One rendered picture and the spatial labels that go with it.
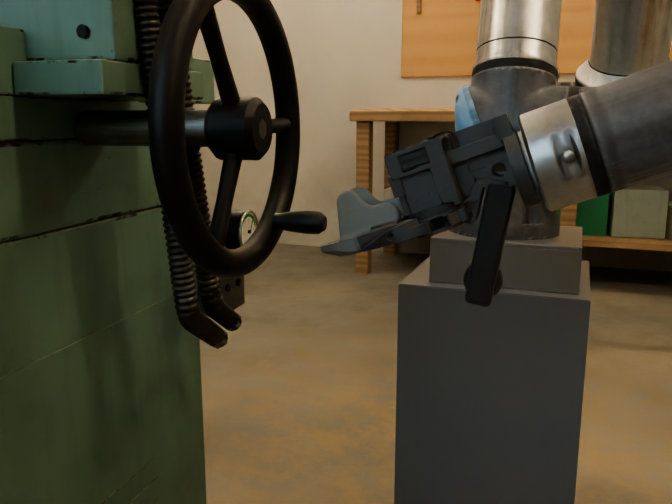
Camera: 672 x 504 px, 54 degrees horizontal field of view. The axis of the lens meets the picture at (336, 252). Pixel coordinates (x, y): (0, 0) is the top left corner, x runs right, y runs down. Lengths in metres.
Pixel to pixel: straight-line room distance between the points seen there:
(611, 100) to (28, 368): 0.57
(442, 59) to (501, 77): 3.24
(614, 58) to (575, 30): 2.81
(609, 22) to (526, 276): 0.39
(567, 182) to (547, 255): 0.51
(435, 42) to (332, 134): 0.82
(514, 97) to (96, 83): 0.40
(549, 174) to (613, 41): 0.52
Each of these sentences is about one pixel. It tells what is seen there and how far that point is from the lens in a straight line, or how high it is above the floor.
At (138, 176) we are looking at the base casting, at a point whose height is 0.75.
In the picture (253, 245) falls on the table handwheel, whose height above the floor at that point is 0.69.
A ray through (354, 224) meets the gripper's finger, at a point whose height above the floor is 0.72.
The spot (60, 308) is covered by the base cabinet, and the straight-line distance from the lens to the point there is 0.72.
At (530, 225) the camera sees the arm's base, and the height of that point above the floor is 0.65.
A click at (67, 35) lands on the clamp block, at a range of 0.66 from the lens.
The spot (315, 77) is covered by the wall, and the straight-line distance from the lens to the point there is 4.19.
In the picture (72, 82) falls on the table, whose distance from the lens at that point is 0.63.
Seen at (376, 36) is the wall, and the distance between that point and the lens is 4.08.
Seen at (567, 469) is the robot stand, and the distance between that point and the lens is 1.17.
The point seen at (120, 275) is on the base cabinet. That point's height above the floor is 0.64.
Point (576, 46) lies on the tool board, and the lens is 3.88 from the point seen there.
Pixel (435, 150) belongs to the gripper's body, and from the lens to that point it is 0.59.
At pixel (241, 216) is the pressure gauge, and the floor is 0.68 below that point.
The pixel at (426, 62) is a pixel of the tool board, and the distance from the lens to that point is 3.97.
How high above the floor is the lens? 0.82
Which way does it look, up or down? 12 degrees down
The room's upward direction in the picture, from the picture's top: straight up
